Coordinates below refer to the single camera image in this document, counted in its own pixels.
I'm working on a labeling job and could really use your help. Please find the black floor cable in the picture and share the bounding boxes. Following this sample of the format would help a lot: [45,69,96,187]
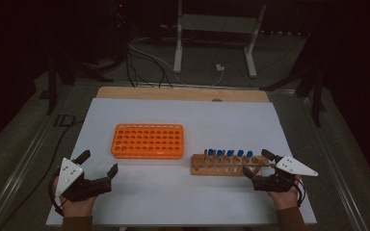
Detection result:
[0,119,85,231]

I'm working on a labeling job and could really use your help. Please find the orange plastic test tube rack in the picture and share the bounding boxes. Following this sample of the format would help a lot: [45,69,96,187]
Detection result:
[110,123,185,160]

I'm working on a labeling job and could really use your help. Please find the person's left hand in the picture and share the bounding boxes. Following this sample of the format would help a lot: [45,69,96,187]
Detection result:
[51,175,98,219]

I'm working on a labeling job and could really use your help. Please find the black tripod stand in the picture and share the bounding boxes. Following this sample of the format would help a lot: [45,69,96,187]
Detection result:
[259,32,330,128]
[38,54,115,116]

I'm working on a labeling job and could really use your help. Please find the white metal stand frame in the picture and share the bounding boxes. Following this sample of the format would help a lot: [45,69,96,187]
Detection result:
[172,0,268,79]

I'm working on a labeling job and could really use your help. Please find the person's right hand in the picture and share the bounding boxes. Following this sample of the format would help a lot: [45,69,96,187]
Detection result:
[267,174,303,211]

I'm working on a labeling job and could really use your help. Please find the wooden test tube rack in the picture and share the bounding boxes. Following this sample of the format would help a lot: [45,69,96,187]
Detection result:
[190,148,271,177]

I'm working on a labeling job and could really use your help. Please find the dark equipment stand red light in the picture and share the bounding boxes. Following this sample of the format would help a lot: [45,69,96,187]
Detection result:
[109,0,133,64]

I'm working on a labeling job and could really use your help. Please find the hand-held gripper black cable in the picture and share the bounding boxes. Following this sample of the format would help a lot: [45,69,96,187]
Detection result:
[295,177,306,208]
[47,171,66,217]

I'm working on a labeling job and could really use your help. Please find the metal floor rail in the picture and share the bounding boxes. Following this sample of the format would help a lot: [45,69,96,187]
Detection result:
[0,84,78,230]
[300,94,369,231]

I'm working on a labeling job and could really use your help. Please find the white cable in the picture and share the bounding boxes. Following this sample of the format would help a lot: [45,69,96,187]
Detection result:
[210,69,225,88]

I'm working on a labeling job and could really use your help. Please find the white table sheet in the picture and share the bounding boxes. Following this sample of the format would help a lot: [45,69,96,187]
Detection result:
[45,97,318,227]

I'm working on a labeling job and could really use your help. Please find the right hand-held gripper black cable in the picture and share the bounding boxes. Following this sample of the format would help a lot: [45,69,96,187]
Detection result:
[295,177,306,208]

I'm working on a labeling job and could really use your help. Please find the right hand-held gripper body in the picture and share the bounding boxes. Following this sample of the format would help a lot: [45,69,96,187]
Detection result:
[251,155,319,193]

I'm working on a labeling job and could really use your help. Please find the left hand-held gripper black cable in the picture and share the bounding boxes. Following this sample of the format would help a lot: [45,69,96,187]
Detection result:
[47,171,66,217]

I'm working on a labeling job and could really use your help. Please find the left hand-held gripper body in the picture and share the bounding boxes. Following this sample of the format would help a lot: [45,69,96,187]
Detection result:
[55,157,114,203]

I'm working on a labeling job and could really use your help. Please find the bundle of black floor cables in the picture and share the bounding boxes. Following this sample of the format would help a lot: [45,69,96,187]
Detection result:
[124,41,174,90]

